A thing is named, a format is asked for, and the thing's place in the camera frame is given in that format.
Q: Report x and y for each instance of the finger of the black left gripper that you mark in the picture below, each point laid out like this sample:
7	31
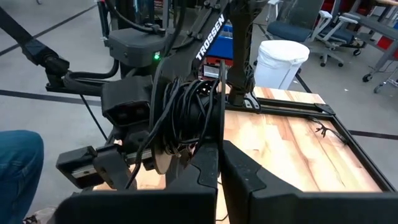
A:
113	171

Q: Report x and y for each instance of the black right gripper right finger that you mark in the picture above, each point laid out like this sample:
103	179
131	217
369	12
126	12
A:
311	211

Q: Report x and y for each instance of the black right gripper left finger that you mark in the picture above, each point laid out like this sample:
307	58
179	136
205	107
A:
140	208

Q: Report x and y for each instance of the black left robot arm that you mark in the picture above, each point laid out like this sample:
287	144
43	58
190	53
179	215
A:
211	34

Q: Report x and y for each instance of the person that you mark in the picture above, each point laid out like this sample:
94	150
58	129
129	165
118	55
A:
18	171

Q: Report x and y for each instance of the white trash bin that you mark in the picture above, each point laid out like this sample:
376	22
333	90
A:
280	62

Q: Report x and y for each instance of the blue storage crate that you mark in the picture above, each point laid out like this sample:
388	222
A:
224	46

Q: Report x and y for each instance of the grey office chair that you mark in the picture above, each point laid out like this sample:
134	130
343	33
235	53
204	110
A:
292	28
337	34

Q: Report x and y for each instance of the small red bin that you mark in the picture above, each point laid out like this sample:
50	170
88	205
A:
385	43

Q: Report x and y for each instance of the grey utility cart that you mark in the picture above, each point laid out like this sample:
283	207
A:
382	28

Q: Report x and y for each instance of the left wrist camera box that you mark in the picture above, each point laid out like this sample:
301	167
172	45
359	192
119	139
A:
124	99

